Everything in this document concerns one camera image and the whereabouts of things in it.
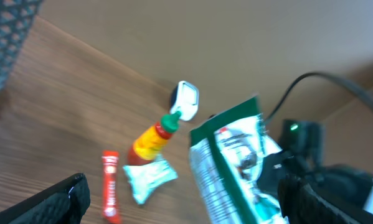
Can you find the green cap sauce bottle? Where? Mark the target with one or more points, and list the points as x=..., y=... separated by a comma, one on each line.
x=146, y=148

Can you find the teal tissue packet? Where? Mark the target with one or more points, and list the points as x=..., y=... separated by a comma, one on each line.
x=144, y=180

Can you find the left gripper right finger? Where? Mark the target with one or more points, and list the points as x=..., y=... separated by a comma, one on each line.
x=302, y=204

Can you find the red sachet stick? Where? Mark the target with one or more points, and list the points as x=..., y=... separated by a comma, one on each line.
x=110, y=209

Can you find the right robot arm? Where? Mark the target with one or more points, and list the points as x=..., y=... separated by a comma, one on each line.
x=312, y=183

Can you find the grey plastic mesh basket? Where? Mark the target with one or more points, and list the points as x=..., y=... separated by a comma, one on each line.
x=16, y=20

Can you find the white barcode scanner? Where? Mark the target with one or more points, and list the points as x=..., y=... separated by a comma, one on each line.
x=185, y=98

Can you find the green 3M gloves packet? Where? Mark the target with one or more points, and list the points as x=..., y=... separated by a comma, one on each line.
x=226, y=157

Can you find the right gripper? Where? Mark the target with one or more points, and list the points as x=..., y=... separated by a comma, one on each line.
x=274, y=169

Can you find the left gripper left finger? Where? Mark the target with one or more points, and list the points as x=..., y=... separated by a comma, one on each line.
x=64, y=202

